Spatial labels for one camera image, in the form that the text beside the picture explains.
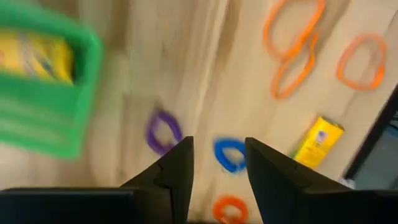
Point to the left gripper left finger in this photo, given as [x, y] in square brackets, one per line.
[168, 193]

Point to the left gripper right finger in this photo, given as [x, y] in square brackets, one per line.
[280, 193]

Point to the red coil band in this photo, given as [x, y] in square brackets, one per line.
[217, 208]

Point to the purple coil band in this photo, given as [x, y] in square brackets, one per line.
[149, 133]

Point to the yellow crayon box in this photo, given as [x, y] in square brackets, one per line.
[34, 56]
[317, 143]

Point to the blue coil band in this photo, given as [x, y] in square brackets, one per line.
[219, 152]

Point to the orange rubber band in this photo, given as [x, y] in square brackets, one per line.
[268, 34]
[340, 68]
[273, 87]

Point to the green plastic basket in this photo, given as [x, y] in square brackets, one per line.
[46, 118]

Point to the silver bracket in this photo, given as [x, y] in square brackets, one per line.
[346, 183]

